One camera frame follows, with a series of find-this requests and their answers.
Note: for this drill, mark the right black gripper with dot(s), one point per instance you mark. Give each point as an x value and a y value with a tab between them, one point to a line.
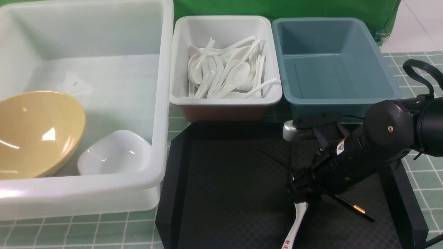
345	164

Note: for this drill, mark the white spoon left in bin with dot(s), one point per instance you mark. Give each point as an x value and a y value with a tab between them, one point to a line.
193	71

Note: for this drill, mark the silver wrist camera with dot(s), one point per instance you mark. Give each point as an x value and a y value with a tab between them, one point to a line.
323	128

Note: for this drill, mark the black chopstick with gold band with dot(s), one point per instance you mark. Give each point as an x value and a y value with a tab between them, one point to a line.
355	208

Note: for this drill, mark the black textured serving tray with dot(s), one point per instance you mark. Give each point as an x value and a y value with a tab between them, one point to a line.
221	192

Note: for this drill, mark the green fabric backdrop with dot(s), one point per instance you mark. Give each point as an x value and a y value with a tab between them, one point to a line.
378	15

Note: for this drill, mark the small white square dish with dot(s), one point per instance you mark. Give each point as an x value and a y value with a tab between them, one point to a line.
120	152

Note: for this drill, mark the white and brown spoon bin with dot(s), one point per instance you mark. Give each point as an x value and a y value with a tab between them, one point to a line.
223	42

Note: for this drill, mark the teal plastic bin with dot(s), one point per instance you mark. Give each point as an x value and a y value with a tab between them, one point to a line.
331	65

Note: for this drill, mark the white ceramic soup spoon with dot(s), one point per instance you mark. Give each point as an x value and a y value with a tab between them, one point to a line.
300	209

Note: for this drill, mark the yellow noodle bowl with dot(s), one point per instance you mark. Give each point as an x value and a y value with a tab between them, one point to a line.
39	132

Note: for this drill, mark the green checkered table mat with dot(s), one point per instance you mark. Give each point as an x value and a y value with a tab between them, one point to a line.
136	230

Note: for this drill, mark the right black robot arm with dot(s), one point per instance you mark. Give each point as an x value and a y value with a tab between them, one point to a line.
390	130

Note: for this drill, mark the large translucent white tub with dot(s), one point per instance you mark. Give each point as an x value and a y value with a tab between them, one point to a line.
113	56

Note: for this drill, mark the white spoon at bin front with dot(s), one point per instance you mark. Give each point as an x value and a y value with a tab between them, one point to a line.
256	89

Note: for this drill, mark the white spoon in bin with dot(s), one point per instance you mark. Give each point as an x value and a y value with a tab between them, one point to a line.
236	76
193	71

